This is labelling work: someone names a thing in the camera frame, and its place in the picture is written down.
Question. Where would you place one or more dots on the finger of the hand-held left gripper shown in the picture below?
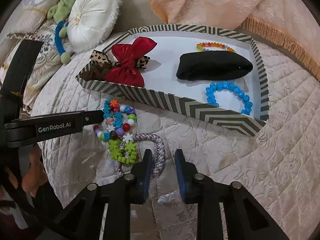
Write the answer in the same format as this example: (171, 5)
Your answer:
(62, 126)

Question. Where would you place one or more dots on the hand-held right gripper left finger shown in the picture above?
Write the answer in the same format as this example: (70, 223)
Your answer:
(147, 172)

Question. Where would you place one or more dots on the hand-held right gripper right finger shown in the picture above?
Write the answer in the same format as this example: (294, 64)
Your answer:
(180, 177)

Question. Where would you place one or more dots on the brown scrunchie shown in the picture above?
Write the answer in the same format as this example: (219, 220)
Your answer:
(95, 73)

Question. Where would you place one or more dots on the striped hexagonal cardboard box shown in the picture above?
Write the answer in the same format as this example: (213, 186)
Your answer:
(190, 107)

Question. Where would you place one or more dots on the red satin bow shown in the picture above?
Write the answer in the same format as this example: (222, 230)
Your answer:
(125, 72)

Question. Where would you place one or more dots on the person's left hand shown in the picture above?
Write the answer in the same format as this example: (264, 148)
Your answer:
(35, 170)

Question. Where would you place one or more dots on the floral embroidered cushion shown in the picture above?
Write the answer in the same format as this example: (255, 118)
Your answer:
(45, 62)

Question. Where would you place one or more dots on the beige striped cushion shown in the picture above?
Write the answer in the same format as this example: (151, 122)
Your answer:
(32, 15)

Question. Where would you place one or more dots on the green and blue plush toy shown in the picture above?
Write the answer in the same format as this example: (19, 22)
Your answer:
(62, 7)

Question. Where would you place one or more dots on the white round satin pillow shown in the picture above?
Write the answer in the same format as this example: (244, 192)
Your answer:
(92, 17)

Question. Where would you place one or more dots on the cream quilted bedspread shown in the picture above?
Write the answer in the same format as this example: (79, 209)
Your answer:
(275, 155)

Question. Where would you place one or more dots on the peach fringed blanket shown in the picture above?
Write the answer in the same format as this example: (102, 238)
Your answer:
(225, 2)

